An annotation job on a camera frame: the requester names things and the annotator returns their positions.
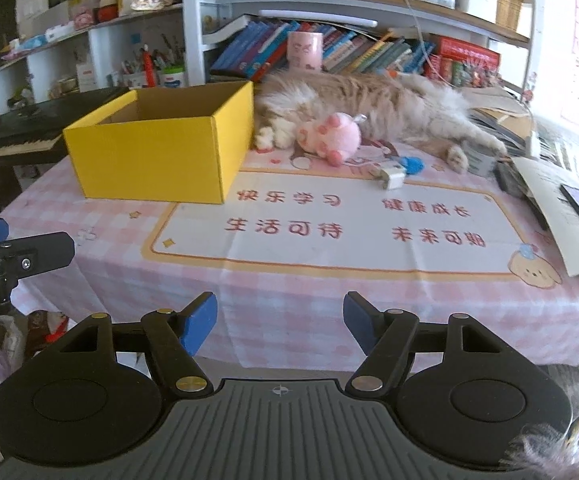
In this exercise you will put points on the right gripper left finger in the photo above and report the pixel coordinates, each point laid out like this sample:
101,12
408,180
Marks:
104,388

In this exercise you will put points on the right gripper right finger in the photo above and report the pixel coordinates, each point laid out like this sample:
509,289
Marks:
456,389

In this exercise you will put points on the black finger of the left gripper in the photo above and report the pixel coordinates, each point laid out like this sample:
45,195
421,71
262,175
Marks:
29,256

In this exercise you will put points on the white power adapter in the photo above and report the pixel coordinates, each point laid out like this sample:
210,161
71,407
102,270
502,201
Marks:
392,175

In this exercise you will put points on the pink plush pig toy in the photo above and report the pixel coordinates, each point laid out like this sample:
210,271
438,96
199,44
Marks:
335,138

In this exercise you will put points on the black piano keyboard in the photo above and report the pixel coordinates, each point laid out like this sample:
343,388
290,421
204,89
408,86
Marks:
33,135

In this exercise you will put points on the pink checkered tablecloth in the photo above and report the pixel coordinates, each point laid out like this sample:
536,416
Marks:
286,247

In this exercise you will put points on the white printed paper sheet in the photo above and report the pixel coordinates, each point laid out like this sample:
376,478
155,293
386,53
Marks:
544,182

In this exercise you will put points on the yellow cardboard box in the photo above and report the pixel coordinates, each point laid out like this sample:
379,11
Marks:
166,145

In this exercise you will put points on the white tape roll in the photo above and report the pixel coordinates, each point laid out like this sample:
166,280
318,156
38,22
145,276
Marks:
481,161

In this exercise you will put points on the blue crumpled wrapper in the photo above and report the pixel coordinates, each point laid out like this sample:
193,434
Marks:
412,165

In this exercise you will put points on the stack of books right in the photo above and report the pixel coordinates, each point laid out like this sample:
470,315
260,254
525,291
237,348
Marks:
511,119

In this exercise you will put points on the row of leaning books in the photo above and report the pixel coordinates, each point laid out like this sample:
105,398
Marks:
263,47

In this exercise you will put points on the fluffy cream cat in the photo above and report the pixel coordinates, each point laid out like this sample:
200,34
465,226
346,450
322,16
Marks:
409,109

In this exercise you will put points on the red box on shelf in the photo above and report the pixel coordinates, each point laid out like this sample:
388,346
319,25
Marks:
463,51

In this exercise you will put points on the pink patterned cup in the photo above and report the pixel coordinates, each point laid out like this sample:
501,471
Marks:
305,51

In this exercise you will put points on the white storage bin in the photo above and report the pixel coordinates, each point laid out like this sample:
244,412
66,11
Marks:
484,9

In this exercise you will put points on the white bookshelf frame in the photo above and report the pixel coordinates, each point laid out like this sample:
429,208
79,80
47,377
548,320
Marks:
201,26

